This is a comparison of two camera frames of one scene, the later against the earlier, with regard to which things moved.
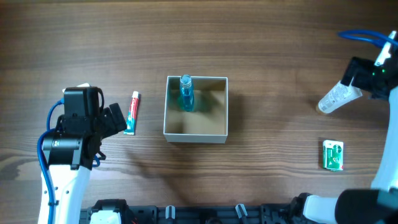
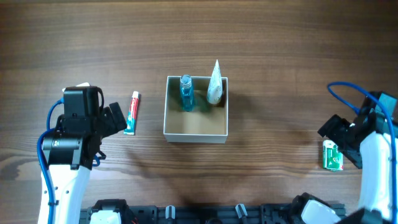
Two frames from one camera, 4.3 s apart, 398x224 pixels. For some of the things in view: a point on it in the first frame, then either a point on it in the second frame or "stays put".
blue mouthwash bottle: [186, 101] stays put
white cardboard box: [208, 122] stays put
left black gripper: [109, 120] stays put
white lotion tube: [340, 94] to [214, 93]
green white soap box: [333, 155] stays put
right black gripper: [354, 73] to [337, 135]
